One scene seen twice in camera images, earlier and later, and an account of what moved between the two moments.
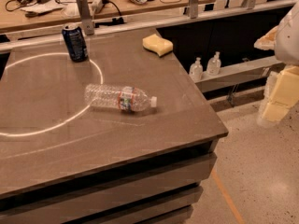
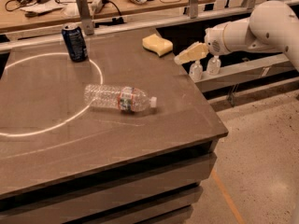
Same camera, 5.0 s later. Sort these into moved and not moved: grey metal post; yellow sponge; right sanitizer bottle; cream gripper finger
Moved: cream gripper finger
Not moved: right sanitizer bottle; yellow sponge; grey metal post
